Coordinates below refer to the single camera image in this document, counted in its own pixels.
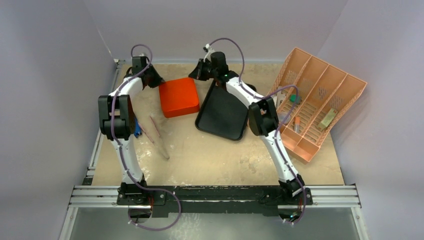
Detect orange box lid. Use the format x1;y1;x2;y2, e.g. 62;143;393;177
158;77;200;105

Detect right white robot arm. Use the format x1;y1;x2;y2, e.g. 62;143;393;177
189;50;307;204

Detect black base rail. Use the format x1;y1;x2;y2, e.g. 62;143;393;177
116;180;314;221

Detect glue stick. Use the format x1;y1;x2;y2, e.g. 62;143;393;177
293;116;301;134

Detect blue stapler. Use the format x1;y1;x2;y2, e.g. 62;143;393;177
134;117;143;138

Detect black tray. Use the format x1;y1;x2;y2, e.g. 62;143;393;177
194;81;249;141

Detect purple cable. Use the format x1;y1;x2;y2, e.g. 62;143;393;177
110;43;182;232
205;37;307;226

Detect staple box in organizer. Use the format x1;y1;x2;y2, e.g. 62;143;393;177
316;108;338;131

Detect pink desk organizer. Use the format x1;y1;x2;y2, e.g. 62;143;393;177
270;47;367;163

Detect orange chocolate box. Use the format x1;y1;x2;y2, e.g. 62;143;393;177
161;100;200;118

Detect pink metal tongs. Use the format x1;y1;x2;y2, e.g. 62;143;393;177
137;115;170;161

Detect green eraser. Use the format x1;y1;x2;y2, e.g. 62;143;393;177
289;94;301;104

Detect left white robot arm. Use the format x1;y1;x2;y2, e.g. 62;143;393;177
98;54;163;205

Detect paper clip jar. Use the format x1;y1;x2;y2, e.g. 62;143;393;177
277;111;291;125

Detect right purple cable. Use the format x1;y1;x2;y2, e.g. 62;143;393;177
205;37;307;226

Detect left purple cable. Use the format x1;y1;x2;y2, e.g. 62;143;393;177
110;43;182;232

